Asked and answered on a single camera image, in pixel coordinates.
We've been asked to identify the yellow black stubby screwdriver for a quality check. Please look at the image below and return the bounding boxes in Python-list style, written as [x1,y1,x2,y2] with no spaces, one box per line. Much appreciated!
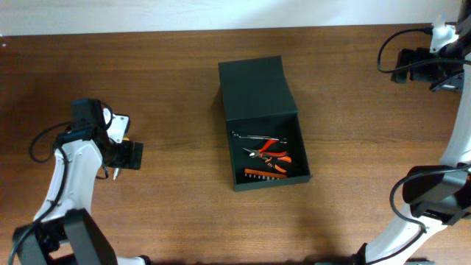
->
[113,137,129,180]

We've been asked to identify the orange screwdriver bit holder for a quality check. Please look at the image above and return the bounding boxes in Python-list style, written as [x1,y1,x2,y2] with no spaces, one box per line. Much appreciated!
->
[244,169,287,180]

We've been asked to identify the red handled side cutters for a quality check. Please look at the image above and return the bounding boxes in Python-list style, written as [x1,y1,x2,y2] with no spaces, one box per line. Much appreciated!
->
[244,139,288,158]

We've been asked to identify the orange black long-nose pliers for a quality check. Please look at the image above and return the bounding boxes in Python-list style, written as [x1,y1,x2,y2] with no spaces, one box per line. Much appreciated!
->
[259,154,297,174]

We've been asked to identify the dark green box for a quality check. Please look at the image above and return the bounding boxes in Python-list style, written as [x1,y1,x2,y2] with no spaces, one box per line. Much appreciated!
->
[218,56,311,191]

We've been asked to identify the silver ring wrench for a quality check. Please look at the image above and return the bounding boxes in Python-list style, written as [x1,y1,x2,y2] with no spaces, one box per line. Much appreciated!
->
[231,131,288,144]

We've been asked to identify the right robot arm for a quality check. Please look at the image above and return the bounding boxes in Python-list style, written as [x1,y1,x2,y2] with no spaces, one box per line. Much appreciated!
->
[350,1,470,264]

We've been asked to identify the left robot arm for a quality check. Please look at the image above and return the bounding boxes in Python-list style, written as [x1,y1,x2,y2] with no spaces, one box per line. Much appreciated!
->
[8,99,151,264]

